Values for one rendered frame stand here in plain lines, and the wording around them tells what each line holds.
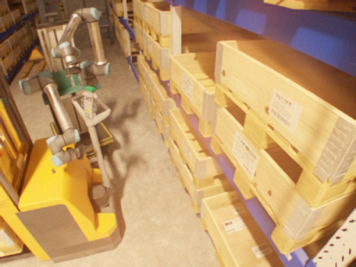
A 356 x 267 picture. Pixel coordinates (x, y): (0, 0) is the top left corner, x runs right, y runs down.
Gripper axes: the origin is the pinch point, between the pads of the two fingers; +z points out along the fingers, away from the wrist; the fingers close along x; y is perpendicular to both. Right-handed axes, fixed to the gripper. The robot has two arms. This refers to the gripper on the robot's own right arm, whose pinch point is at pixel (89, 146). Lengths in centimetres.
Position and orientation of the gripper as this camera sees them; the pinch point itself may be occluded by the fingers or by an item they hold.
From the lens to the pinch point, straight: 200.1
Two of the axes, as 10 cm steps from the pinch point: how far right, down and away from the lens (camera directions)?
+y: 8.8, 2.8, -3.9
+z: 4.6, -2.8, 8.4
